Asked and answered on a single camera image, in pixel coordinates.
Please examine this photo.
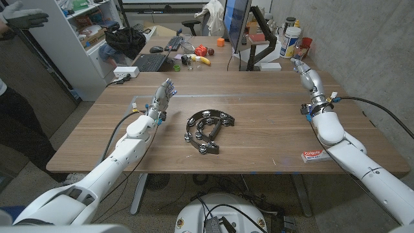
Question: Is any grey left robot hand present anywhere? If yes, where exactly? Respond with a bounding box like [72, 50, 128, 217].
[147, 78, 178, 123]

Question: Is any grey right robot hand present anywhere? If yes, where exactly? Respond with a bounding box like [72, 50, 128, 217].
[290, 58, 334, 115]

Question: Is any white red toothpaste box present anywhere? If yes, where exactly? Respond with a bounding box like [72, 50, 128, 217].
[301, 149, 334, 164]

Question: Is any black half-moon tambourine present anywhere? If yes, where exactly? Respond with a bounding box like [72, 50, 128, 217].
[184, 109, 235, 155]

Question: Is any person's grey gloved hand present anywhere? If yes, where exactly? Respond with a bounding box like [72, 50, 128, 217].
[0, 1, 50, 30]

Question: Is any clear plastic cup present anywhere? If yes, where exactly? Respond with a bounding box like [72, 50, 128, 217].
[293, 43, 308, 61]

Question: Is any black laptop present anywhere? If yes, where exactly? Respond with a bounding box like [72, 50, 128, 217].
[132, 53, 169, 72]

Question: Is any white power strip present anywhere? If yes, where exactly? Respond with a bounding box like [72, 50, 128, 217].
[113, 66, 140, 79]

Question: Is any flat white box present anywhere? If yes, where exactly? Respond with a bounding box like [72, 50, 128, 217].
[259, 61, 283, 72]

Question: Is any white wipes canister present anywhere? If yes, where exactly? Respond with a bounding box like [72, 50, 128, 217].
[279, 27, 302, 60]

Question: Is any black keyboard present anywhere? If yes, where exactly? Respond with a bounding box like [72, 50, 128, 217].
[164, 35, 184, 52]

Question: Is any yellow banana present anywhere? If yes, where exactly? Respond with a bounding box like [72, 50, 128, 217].
[191, 54, 212, 66]

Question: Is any red toy block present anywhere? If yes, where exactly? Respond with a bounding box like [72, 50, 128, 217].
[194, 44, 208, 58]

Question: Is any black bag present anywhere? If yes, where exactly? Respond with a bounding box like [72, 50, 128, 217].
[104, 27, 147, 60]

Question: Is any dark lidded jar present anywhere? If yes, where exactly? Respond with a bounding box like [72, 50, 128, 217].
[284, 16, 297, 33]

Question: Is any white hanging coat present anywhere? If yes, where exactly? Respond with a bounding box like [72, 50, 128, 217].
[194, 0, 225, 37]

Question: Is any computer monitor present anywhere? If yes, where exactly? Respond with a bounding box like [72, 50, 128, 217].
[223, 0, 253, 54]

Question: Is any grey table leg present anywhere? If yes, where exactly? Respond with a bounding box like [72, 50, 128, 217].
[129, 173, 149, 216]
[290, 174, 313, 217]

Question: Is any white shelf unit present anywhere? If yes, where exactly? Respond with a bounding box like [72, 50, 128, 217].
[16, 0, 125, 102]

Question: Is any white shoe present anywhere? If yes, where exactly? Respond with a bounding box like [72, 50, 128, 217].
[62, 172, 88, 188]

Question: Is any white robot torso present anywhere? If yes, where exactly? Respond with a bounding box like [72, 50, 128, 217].
[174, 193, 268, 233]

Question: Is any person in black trousers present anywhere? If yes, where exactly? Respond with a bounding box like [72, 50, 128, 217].
[0, 79, 71, 184]

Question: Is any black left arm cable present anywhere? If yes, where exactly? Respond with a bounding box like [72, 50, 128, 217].
[100, 110, 148, 164]

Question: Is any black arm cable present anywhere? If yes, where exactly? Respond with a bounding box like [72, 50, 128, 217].
[336, 96, 414, 140]
[100, 110, 148, 164]

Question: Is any wire mesh strainer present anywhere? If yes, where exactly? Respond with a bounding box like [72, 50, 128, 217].
[179, 41, 196, 55]

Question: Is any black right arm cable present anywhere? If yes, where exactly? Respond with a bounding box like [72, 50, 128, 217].
[336, 96, 414, 140]

